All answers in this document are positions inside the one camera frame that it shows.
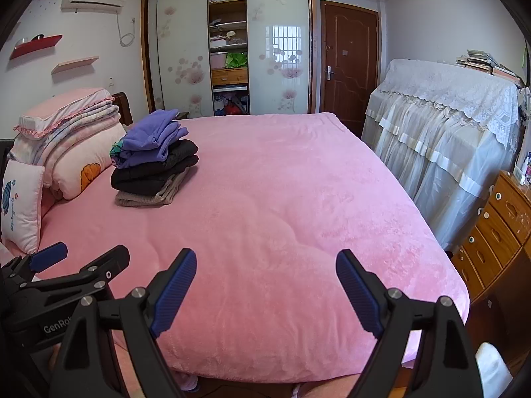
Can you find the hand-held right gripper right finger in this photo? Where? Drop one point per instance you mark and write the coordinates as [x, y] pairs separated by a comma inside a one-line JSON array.
[[359, 294]]

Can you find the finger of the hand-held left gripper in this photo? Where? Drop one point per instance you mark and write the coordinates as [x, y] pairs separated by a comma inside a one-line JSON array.
[[49, 255], [99, 269]]

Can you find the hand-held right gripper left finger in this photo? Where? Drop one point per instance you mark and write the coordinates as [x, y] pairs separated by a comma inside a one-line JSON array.
[[174, 294]]

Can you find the purple zip hoodie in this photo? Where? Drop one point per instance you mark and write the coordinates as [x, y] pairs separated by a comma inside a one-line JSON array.
[[153, 132]]

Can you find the white embroidered cushion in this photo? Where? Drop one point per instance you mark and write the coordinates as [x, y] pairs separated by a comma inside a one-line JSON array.
[[23, 203]]

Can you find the pink quilt with orange print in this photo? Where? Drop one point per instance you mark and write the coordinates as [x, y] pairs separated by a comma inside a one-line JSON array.
[[74, 161]]

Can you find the beige knit sweater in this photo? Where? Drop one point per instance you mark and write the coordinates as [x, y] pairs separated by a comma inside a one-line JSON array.
[[161, 195]]

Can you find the black puffer jacket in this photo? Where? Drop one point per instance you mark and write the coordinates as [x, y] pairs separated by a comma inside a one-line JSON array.
[[141, 178]]

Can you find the pink fleece bed blanket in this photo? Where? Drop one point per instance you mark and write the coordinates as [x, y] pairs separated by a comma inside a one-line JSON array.
[[290, 215]]

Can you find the stack of folded quilts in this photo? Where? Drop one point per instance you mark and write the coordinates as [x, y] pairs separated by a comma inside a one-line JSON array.
[[70, 120]]

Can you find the wooden chest of drawers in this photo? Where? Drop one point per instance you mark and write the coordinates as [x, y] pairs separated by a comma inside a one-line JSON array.
[[498, 232]]

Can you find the dark wooden headboard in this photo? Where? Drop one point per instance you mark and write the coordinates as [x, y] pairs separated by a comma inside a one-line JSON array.
[[124, 107]]

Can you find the dark bedside table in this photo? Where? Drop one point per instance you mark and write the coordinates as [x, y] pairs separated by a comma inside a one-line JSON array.
[[182, 115]]

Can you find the bottles on dresser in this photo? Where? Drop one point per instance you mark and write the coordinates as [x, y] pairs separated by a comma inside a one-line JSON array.
[[523, 170]]

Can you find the brown wooden door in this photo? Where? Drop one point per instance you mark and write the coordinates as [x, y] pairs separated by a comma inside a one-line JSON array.
[[350, 70]]

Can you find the floral sliding door wardrobe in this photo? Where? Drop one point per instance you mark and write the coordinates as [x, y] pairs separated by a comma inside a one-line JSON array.
[[182, 49]]

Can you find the pink plastic basin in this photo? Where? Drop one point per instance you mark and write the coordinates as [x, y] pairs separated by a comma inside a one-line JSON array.
[[218, 61]]

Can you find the green bag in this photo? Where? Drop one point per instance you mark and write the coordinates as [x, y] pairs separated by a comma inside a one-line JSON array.
[[236, 60]]

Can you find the stack of books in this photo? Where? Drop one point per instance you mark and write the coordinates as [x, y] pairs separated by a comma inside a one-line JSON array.
[[485, 64]]

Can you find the light wooden wall shelf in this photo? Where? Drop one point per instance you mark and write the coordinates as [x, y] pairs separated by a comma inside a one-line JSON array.
[[74, 65]]

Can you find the red wall shelf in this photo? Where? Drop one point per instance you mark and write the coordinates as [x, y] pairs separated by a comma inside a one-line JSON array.
[[35, 47]]

